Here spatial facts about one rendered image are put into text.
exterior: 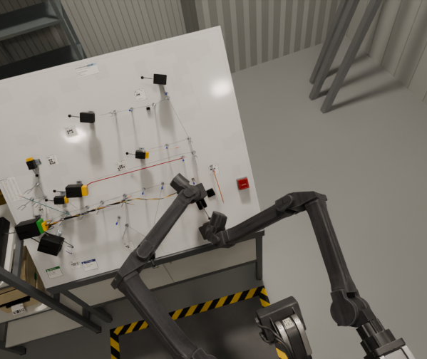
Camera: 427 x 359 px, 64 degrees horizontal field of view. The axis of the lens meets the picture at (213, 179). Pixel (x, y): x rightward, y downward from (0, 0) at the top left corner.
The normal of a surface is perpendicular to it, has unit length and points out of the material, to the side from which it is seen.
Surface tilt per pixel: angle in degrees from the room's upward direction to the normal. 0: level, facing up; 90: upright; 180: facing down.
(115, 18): 90
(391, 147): 0
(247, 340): 0
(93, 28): 90
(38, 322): 0
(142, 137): 53
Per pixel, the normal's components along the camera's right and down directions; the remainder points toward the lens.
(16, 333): -0.12, -0.58
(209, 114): 0.11, 0.27
